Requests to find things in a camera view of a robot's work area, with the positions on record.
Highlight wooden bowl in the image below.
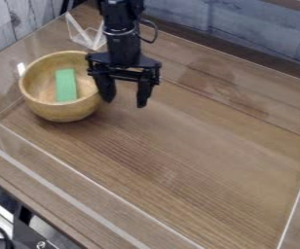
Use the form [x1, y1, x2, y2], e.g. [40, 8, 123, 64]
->
[19, 51, 102, 123]

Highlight clear acrylic enclosure walls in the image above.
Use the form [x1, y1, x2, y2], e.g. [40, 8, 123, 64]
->
[0, 19, 300, 249]

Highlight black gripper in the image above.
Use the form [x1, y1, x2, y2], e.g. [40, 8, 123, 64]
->
[84, 53, 162, 108]

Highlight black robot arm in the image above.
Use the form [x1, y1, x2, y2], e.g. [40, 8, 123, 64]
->
[84, 0, 162, 108]

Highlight black cable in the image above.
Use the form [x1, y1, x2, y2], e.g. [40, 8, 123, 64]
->
[136, 18, 159, 45]

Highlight clear acrylic corner bracket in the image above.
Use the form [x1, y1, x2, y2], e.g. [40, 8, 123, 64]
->
[66, 12, 107, 51]

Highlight green stick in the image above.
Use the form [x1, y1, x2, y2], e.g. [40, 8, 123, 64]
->
[55, 68, 76, 102]

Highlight black metal table leg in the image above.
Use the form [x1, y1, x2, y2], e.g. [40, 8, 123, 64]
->
[12, 205, 59, 249]

